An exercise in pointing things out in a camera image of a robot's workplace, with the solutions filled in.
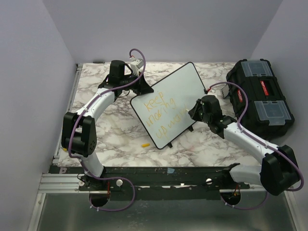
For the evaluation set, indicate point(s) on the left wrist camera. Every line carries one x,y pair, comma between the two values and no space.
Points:
136,65

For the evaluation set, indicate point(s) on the aluminium frame profile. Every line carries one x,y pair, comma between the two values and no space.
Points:
52,153

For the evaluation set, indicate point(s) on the blue tape piece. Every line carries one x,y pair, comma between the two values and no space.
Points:
170,170

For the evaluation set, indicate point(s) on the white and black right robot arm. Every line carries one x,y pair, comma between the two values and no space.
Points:
278,170

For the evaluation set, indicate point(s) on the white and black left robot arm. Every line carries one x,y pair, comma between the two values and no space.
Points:
79,136

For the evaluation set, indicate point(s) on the black plastic toolbox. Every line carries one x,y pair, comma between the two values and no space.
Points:
257,99

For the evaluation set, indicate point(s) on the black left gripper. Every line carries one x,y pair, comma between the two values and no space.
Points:
143,87

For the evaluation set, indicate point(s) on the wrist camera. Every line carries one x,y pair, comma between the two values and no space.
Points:
136,65
215,92

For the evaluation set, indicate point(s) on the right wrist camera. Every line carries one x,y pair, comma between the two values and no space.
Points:
215,92

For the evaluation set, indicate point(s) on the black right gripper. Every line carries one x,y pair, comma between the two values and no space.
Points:
193,112

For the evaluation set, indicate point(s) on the white whiteboard with black frame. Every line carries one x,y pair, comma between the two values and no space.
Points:
162,113

